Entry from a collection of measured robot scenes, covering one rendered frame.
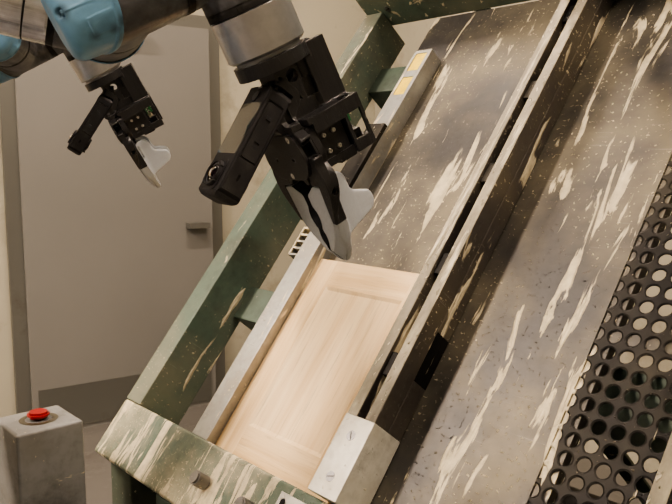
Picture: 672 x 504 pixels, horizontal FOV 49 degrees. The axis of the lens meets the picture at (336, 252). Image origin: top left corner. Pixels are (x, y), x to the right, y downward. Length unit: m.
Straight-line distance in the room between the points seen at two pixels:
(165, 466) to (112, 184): 2.75
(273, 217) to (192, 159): 2.52
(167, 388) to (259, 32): 1.07
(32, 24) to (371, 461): 0.73
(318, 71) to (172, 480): 0.89
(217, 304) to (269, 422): 0.39
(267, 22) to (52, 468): 1.02
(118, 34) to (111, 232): 3.43
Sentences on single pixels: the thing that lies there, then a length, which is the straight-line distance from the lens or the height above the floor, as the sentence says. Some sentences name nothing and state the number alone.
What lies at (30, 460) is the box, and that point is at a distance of 1.46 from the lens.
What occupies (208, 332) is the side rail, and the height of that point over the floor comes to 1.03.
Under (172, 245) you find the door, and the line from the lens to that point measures 4.17.
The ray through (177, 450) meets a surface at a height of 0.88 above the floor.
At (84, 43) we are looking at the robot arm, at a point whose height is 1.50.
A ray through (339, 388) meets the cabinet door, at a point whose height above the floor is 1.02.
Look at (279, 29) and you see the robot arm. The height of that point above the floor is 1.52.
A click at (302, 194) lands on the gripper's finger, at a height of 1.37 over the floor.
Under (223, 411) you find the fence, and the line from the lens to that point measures 1.40.
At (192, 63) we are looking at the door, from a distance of 4.23.
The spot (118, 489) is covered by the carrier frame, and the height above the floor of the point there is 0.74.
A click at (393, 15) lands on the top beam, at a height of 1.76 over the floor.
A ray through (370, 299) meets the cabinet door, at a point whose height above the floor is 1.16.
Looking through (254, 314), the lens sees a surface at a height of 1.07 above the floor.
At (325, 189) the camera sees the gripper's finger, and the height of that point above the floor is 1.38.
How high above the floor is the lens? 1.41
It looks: 7 degrees down
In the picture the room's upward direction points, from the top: straight up
